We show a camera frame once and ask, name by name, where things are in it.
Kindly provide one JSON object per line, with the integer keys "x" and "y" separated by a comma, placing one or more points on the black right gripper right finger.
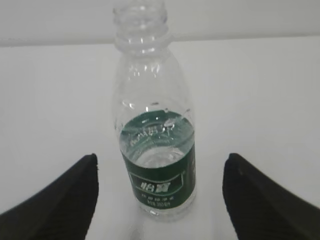
{"x": 261, "y": 209}

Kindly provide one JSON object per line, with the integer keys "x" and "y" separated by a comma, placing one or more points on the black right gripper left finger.
{"x": 63, "y": 210}

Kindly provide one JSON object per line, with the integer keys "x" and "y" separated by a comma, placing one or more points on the clear water bottle green label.
{"x": 152, "y": 111}

